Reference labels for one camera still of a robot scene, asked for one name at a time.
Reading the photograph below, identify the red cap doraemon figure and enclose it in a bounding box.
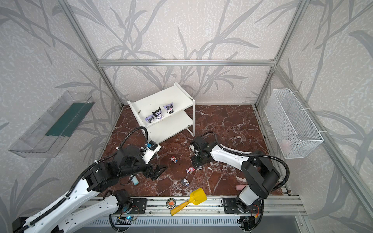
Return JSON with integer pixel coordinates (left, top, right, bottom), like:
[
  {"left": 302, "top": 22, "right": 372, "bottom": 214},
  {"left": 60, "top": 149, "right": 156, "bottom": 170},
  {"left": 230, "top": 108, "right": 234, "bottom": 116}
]
[{"left": 171, "top": 156, "right": 178, "bottom": 164}]

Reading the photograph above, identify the purple kuromi figure black bow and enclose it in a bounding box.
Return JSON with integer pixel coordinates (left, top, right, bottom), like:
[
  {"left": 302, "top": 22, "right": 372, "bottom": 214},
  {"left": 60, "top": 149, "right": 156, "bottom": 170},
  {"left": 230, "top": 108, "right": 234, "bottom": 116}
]
[{"left": 145, "top": 114, "right": 155, "bottom": 124}]

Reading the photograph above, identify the black hooded kuromi figure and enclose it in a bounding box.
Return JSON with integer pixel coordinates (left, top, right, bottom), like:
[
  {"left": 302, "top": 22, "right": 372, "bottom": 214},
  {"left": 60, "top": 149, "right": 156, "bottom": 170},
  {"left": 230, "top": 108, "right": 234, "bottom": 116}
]
[{"left": 152, "top": 107, "right": 163, "bottom": 120}]

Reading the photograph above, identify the purple striped bow kuromi figure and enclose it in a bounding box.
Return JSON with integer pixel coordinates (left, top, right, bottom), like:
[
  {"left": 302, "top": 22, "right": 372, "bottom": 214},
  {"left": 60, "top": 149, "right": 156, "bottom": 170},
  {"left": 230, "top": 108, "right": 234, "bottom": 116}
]
[{"left": 164, "top": 102, "right": 174, "bottom": 114}]

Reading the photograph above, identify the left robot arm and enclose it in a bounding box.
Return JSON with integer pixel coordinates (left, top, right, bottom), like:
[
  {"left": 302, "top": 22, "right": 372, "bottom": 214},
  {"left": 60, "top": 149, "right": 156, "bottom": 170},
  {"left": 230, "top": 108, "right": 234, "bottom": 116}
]
[{"left": 12, "top": 126, "right": 167, "bottom": 233}]

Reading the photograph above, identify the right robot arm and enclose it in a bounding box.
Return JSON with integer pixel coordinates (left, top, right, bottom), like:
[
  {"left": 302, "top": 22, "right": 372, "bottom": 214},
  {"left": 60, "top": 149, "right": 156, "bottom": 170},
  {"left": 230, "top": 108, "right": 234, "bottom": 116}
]
[{"left": 190, "top": 132, "right": 290, "bottom": 211}]

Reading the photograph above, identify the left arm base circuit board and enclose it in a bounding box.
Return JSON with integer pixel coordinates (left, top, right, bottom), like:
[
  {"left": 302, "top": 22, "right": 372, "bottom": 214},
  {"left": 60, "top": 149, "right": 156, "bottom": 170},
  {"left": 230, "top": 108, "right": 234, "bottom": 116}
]
[{"left": 116, "top": 216, "right": 138, "bottom": 225}]

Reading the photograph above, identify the white two-tier metal shelf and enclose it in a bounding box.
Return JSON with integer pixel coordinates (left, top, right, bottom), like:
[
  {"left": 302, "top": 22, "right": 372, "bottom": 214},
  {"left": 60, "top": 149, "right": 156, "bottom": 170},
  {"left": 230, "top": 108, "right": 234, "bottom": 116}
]
[{"left": 127, "top": 82, "right": 196, "bottom": 144}]

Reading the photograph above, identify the pink hat doraemon figure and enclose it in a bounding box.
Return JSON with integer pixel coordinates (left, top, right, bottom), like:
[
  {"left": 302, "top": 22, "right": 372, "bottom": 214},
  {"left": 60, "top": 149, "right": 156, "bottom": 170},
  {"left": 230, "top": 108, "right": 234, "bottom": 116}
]
[{"left": 186, "top": 167, "right": 196, "bottom": 174}]

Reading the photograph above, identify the round orange badge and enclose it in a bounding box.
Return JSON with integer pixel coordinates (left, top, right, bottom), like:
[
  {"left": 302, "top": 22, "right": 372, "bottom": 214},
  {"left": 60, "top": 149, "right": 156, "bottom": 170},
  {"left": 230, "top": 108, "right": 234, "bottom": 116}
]
[{"left": 166, "top": 198, "right": 176, "bottom": 209}]

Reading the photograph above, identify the yellow plastic toy shovel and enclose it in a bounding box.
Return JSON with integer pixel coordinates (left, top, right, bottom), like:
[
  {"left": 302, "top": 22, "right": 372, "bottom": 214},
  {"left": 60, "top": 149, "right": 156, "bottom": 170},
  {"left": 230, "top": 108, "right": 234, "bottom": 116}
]
[{"left": 170, "top": 188, "right": 207, "bottom": 216}]

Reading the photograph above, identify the pink object in basket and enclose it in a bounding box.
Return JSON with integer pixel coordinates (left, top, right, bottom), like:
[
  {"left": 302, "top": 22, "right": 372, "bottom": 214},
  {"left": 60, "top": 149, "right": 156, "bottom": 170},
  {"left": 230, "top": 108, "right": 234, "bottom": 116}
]
[{"left": 280, "top": 139, "right": 292, "bottom": 155}]

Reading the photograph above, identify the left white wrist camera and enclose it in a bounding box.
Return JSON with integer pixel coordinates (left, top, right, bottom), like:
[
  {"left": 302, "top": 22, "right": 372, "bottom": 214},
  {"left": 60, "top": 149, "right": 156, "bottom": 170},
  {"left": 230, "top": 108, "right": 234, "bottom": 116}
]
[{"left": 141, "top": 140, "right": 161, "bottom": 164}]

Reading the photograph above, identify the white wire mesh basket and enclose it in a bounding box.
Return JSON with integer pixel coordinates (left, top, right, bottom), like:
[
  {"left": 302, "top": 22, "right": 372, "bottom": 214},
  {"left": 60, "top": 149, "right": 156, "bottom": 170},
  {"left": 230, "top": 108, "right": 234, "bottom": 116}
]
[{"left": 264, "top": 88, "right": 323, "bottom": 159}]

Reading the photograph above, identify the clear plastic wall bin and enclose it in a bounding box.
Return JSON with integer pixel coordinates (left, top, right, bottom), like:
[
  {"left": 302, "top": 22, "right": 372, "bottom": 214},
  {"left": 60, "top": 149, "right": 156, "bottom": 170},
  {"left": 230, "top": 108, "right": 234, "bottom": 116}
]
[{"left": 9, "top": 91, "right": 95, "bottom": 158}]

